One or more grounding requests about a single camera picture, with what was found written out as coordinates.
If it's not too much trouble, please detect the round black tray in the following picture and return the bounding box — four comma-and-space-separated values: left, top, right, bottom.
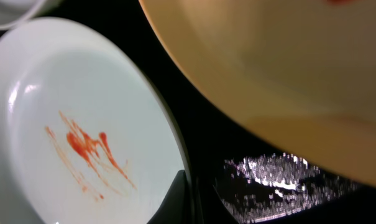
0, 0, 376, 224

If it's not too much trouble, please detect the yellow plate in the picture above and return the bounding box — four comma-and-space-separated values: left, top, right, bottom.
140, 0, 376, 187

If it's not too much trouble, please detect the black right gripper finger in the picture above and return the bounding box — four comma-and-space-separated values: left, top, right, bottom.
148, 170, 193, 224

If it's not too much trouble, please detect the light green plate with stain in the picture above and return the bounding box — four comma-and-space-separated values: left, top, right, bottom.
0, 17, 189, 223

